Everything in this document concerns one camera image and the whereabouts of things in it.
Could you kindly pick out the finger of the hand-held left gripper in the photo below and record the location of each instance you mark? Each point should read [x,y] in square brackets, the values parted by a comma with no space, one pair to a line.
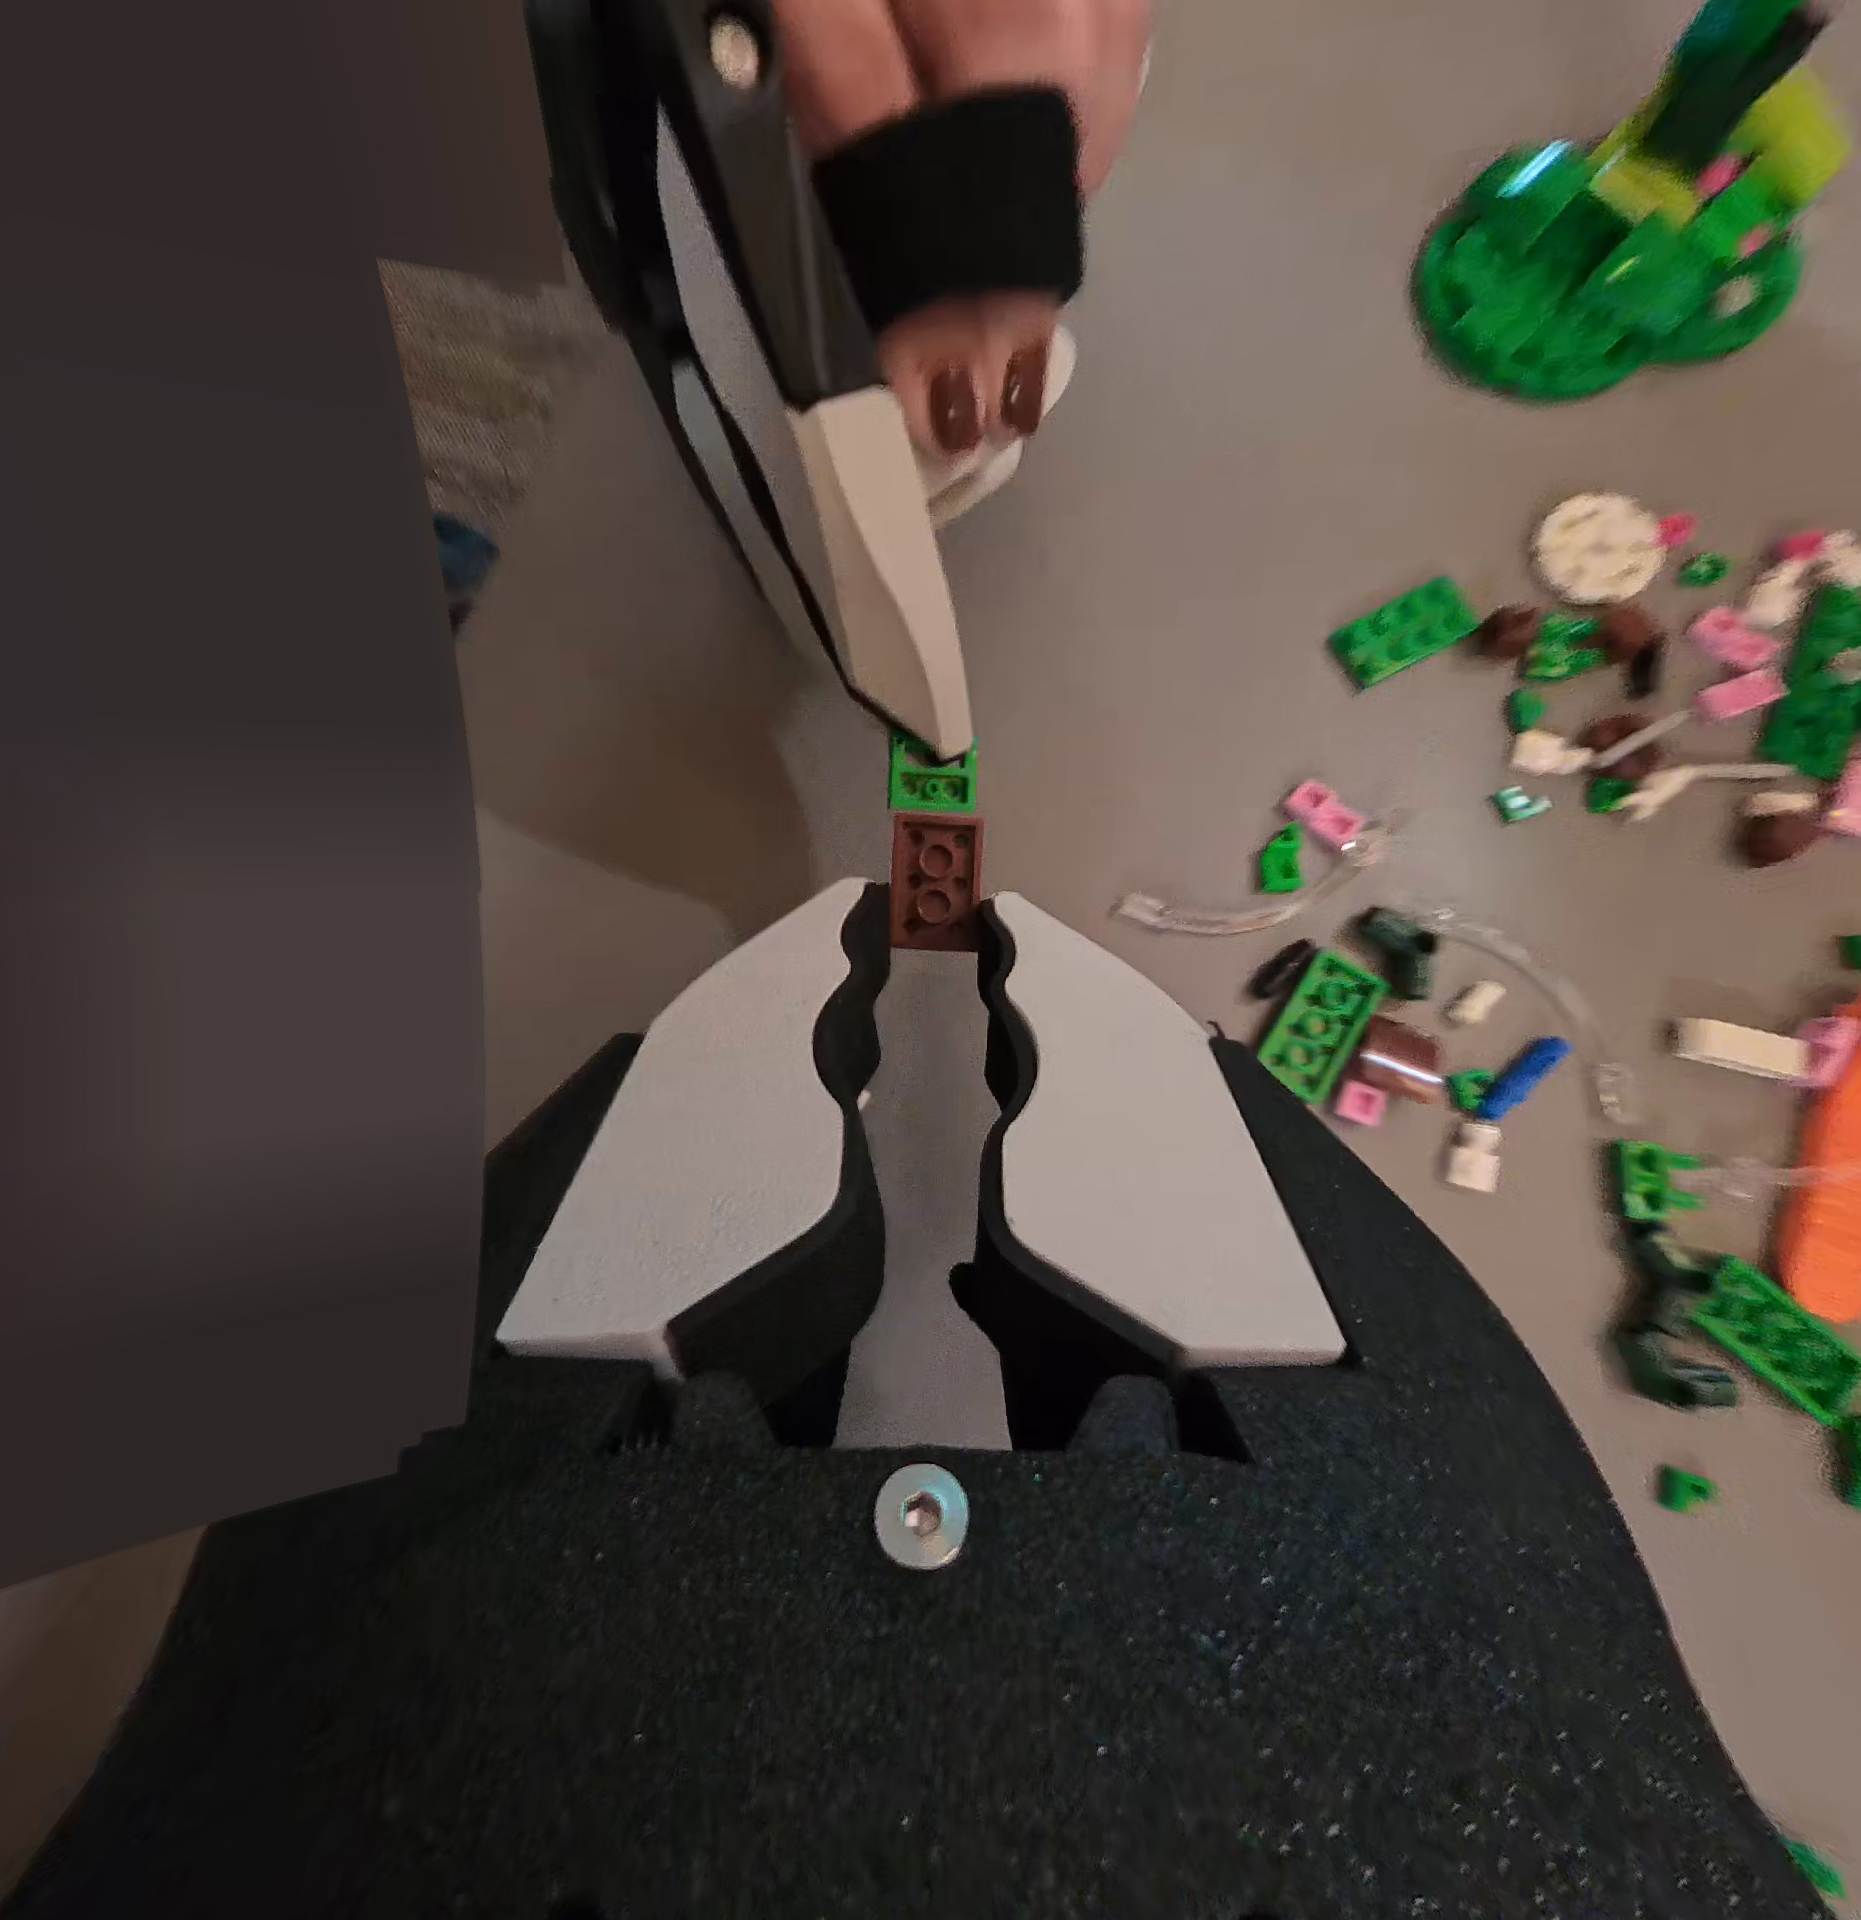
[885,570]
[698,255]

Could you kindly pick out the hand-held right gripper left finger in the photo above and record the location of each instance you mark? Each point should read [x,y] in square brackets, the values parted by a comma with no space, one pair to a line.
[675,1185]

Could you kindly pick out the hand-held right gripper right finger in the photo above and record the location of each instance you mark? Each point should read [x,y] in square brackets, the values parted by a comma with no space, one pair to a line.
[1155,1200]

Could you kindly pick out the tiny green lego plate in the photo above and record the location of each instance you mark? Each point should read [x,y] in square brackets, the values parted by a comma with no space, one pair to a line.
[931,782]

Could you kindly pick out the brown lego plate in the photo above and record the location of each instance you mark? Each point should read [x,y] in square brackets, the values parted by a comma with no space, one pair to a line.
[938,878]

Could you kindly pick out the green lego build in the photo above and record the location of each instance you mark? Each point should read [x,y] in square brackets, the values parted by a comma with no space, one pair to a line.
[1559,270]

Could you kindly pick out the large green ringed lego plate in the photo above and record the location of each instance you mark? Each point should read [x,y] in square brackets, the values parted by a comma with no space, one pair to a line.
[1320,1029]

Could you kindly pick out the black lego piece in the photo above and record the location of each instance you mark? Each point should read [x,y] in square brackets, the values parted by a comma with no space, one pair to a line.
[1283,969]

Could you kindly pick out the brown curved lego slope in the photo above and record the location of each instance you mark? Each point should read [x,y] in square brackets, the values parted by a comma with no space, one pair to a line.
[1404,1059]

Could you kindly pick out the transparent curved lego tube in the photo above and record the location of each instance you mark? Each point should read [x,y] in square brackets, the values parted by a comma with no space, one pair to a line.
[1614,1088]
[1171,911]

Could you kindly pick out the white lego clip piece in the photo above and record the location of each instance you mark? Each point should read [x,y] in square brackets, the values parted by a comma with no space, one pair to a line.
[1474,1154]

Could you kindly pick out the large dark green lego connector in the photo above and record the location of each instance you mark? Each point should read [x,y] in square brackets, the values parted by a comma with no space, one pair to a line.
[1395,952]

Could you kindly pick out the blue lego pin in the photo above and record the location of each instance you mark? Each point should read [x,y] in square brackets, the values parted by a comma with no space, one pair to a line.
[1523,1077]

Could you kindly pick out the pink lego brick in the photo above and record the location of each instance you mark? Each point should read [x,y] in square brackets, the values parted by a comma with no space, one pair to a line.
[1327,810]

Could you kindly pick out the green lego clip plate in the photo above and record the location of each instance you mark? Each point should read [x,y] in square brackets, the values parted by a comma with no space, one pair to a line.
[1657,1179]

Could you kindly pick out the green two-by-four lego plate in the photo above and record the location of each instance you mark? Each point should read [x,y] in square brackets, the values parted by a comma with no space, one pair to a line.
[1404,631]

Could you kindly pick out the cream lego tile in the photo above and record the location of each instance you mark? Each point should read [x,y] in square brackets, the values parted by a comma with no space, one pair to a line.
[1740,1047]

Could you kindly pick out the small green lego plate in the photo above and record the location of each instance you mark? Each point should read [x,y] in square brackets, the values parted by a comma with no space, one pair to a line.
[1777,1334]

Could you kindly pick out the orange lego brick separator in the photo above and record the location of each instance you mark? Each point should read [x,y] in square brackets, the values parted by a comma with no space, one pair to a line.
[1846,1200]

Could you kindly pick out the small pink lego slope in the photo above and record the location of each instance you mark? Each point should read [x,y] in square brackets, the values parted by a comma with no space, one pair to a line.
[1829,1050]

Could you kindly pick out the cream round lego plate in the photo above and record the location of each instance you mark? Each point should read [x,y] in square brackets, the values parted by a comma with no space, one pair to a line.
[1598,549]

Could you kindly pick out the scatter of small lego pieces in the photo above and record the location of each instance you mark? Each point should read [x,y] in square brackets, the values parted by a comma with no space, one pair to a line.
[1734,639]

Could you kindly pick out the green lego plate assembly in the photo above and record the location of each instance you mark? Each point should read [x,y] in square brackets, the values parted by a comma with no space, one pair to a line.
[1829,690]

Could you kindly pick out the person's left hand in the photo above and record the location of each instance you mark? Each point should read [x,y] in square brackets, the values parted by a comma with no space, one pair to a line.
[945,60]

